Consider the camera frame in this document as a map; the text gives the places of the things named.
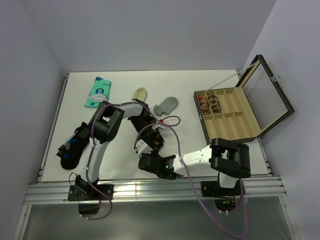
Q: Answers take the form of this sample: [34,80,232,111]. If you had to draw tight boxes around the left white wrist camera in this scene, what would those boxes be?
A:
[151,122,166,130]

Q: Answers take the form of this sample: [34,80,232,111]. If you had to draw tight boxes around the cream ankle sock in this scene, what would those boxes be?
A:
[131,87,148,102]

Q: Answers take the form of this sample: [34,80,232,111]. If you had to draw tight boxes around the teal patterned sock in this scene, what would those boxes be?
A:
[84,76,112,108]

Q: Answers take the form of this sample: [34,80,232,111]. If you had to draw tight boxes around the rolled orange argyle sock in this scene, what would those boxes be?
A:
[198,96,211,115]

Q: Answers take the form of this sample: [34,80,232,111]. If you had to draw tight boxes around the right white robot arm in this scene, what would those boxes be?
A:
[135,138,252,195]

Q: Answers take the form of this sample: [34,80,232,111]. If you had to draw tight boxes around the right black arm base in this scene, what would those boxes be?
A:
[200,180,241,212]

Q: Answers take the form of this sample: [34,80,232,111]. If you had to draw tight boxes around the black compartment storage box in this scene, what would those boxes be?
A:
[193,54,295,144]

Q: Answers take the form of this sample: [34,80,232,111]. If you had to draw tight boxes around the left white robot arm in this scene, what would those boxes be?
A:
[79,99,164,200]

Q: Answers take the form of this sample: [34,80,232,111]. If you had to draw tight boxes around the grey ankle sock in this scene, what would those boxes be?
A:
[153,96,179,117]

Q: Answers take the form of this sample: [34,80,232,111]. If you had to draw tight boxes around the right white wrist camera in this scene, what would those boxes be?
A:
[134,139,153,155]

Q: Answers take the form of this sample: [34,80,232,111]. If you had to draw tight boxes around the brown argyle sock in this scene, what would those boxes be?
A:
[208,94,222,114]
[134,117,166,153]

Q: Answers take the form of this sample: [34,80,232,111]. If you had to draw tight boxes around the aluminium frame rail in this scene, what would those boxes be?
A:
[23,175,287,205]

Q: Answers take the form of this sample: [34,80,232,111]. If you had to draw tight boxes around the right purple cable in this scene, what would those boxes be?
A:
[132,123,249,239]

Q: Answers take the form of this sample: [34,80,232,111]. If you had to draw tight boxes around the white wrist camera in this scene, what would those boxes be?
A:
[151,122,166,130]
[134,139,153,155]

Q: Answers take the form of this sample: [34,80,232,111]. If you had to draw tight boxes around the rolled brown argyle sock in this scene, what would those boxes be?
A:
[208,94,222,114]

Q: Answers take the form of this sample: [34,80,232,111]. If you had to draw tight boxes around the black blue sock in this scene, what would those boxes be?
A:
[56,122,90,170]

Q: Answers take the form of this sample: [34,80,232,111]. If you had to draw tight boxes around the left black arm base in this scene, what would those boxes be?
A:
[67,172,114,217]

